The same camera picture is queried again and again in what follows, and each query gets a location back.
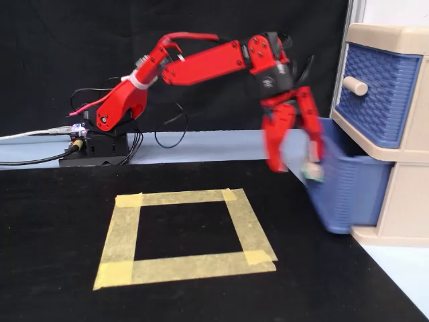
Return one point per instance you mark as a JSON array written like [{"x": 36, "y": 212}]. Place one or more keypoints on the beige plastic drawer cabinet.
[{"x": 412, "y": 201}]

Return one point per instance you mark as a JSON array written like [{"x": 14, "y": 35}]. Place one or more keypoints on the yellow masking tape strip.
[
  {"x": 187, "y": 269},
  {"x": 244, "y": 224},
  {"x": 184, "y": 197},
  {"x": 122, "y": 228}
]

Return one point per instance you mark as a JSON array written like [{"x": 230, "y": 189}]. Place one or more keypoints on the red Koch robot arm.
[{"x": 207, "y": 62}]

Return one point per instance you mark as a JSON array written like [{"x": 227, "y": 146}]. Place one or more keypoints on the controller board with LEDs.
[{"x": 78, "y": 130}]

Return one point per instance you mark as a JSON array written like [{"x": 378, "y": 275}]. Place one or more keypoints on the black backdrop cloth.
[{"x": 50, "y": 50}]

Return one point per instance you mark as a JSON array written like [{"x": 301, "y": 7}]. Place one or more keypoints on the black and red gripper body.
[{"x": 276, "y": 82}]

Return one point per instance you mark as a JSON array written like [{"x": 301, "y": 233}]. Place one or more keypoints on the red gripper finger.
[
  {"x": 311, "y": 124},
  {"x": 276, "y": 134}
]

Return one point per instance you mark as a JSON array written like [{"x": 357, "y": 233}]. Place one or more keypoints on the black table mat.
[{"x": 50, "y": 218}]

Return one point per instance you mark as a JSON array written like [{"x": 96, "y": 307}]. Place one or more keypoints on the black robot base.
[{"x": 100, "y": 147}]

